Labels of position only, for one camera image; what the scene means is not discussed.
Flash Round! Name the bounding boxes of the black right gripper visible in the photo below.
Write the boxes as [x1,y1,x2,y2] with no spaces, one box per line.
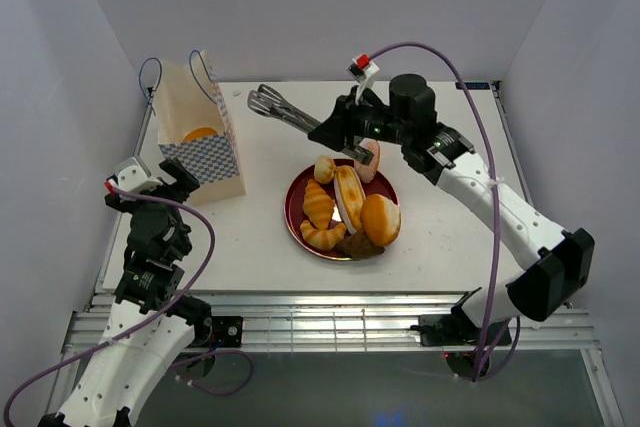
[306,85,409,152]

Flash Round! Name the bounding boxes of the pink sugared donut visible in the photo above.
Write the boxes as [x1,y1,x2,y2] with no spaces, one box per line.
[354,139,380,184]

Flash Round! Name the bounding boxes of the orange frosted ring donut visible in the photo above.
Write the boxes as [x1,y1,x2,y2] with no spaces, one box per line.
[183,127,217,142]

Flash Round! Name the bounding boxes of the long toasted bread roll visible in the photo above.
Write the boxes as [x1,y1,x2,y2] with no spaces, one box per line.
[333,165,366,234]

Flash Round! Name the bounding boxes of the blue checkered paper bag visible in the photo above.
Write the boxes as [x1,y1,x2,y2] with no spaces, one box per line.
[148,49,246,205]

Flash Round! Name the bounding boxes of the round orange bun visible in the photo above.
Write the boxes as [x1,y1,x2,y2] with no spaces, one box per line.
[361,194,402,247]

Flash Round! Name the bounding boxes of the metal serving tongs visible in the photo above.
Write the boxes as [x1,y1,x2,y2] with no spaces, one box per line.
[247,84,361,154]

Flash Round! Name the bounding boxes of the brown chocolate pastry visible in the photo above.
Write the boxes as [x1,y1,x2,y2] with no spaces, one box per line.
[335,231,385,260]

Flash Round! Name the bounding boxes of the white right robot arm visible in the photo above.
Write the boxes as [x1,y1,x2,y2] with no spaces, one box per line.
[308,74,595,344]

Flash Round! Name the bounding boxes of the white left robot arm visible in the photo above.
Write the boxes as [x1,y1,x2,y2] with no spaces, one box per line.
[40,157,212,426]

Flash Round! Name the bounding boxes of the small round yellow bun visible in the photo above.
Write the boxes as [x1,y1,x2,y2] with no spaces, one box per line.
[314,155,337,184]

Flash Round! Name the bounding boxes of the upper golden croissant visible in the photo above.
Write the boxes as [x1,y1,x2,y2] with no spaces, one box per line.
[303,179,334,230]

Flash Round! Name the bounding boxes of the golden croissant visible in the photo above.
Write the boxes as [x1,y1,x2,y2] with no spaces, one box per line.
[303,179,334,230]
[300,220,347,251]

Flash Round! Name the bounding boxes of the dark red round plate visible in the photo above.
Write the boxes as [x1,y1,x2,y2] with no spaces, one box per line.
[284,165,399,261]

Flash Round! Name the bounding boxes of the lower golden croissant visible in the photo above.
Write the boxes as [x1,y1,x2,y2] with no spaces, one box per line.
[300,220,347,251]

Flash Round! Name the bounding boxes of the dark label sticker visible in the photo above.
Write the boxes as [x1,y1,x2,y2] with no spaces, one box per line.
[455,82,491,91]

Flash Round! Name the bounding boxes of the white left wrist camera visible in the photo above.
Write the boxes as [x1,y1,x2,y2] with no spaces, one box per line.
[105,156,162,194]

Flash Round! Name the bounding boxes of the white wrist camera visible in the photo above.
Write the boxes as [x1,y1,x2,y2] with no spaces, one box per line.
[105,156,162,194]
[347,54,380,100]

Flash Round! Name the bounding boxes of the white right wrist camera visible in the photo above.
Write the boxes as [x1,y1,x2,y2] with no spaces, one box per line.
[347,54,380,100]

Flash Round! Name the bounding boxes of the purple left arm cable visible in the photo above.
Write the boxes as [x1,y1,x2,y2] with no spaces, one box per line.
[0,186,255,427]

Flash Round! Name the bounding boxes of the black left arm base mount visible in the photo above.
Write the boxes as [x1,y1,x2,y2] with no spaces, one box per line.
[199,316,244,348]

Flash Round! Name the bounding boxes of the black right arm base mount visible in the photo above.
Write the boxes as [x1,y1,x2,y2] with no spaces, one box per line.
[409,314,512,347]

